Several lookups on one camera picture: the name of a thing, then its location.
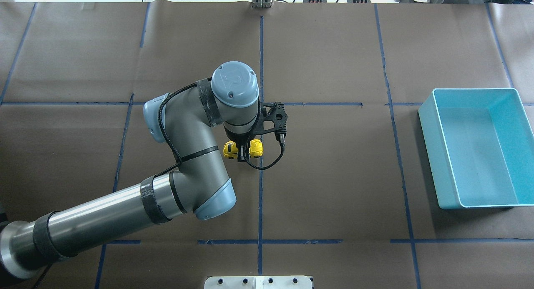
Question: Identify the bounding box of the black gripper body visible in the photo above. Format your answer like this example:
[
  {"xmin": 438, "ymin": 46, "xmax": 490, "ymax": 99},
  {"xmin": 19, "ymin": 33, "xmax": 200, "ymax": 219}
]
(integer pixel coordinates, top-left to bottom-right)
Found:
[{"xmin": 225, "ymin": 128, "xmax": 255, "ymax": 147}]

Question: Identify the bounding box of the yellow beetle toy car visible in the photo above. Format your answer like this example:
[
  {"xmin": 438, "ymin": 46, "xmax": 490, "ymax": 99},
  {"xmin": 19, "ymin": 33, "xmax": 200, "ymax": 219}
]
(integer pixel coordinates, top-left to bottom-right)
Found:
[{"xmin": 223, "ymin": 139, "xmax": 263, "ymax": 159}]

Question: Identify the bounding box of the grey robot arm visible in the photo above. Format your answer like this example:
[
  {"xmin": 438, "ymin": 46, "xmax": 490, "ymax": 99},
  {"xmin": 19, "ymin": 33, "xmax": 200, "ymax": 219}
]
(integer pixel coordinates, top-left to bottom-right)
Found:
[{"xmin": 1, "ymin": 61, "xmax": 261, "ymax": 286}]

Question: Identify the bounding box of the light blue plastic bin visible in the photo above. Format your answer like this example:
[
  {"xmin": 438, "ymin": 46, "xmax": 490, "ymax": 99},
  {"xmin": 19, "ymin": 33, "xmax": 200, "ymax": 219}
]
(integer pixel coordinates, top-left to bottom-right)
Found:
[{"xmin": 418, "ymin": 88, "xmax": 534, "ymax": 210}]

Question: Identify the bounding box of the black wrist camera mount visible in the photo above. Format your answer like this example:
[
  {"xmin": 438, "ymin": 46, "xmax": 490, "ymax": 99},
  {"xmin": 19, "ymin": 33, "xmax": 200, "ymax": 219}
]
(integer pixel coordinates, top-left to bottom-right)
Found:
[{"xmin": 252, "ymin": 102, "xmax": 288, "ymax": 144}]

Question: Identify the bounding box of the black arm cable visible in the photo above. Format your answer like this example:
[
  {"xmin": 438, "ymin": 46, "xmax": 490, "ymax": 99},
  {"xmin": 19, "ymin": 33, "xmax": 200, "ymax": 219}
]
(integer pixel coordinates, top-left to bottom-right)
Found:
[{"xmin": 158, "ymin": 81, "xmax": 286, "ymax": 171}]

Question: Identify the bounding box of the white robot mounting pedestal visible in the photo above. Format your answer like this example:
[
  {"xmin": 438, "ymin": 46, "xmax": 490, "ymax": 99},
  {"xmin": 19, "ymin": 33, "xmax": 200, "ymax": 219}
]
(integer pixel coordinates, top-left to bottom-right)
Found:
[{"xmin": 204, "ymin": 275, "xmax": 314, "ymax": 289}]

